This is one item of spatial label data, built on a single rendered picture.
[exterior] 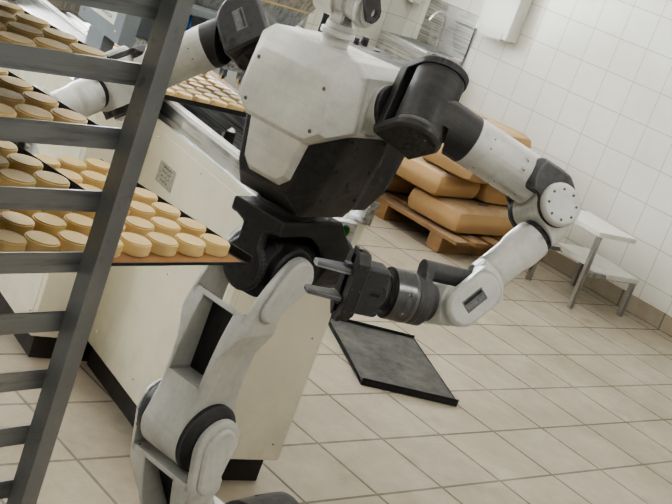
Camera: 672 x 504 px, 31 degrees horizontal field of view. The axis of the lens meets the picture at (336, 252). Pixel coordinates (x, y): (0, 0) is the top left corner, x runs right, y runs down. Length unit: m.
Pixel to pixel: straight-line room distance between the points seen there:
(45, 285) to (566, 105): 4.50
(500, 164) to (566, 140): 5.49
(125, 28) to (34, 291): 0.87
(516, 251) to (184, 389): 0.67
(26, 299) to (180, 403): 1.66
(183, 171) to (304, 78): 1.42
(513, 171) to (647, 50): 5.29
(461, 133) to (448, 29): 6.23
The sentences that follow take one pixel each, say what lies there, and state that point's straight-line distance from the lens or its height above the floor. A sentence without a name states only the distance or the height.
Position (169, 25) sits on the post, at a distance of 1.61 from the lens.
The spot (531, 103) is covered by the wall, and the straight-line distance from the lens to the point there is 7.81.
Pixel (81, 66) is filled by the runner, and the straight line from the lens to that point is 1.58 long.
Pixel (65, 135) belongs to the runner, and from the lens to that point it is 1.60.
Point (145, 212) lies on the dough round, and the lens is 1.98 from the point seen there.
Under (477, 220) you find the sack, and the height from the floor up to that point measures 0.22.
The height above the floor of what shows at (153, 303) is 0.37.
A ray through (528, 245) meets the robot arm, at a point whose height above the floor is 1.18.
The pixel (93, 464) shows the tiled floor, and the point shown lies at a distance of 3.45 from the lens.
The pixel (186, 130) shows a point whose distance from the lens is 3.58.
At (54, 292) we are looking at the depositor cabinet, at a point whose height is 0.24.
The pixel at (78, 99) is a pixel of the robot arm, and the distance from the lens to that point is 2.38.
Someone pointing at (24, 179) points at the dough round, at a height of 1.15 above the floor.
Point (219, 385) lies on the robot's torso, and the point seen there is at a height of 0.71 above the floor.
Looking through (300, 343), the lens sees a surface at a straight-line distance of 3.41.
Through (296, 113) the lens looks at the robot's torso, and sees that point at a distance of 2.16.
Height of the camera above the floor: 1.62
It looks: 15 degrees down
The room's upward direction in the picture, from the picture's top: 20 degrees clockwise
